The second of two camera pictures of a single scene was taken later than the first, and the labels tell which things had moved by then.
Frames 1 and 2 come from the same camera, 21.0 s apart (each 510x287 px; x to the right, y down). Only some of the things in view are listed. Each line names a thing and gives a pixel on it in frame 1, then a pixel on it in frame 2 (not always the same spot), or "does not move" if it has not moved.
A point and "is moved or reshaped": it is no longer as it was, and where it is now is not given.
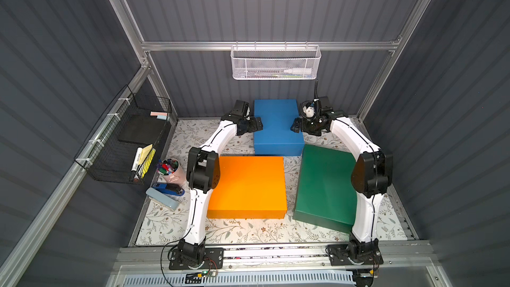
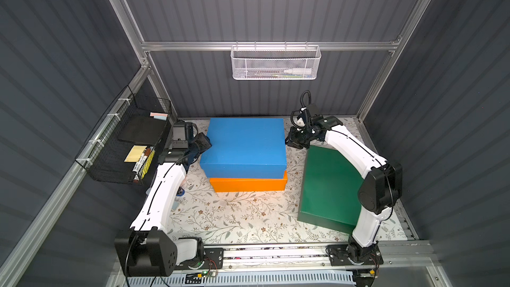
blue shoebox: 276,137 to 245,148
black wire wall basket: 119,147 does not move
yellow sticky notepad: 144,153 to 135,153
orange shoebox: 250,187 is moved or reshaped
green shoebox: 325,195 does not move
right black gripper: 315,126 to 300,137
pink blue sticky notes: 161,115 does not move
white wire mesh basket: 275,62 does not move
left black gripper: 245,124 to 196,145
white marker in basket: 297,72 does not move
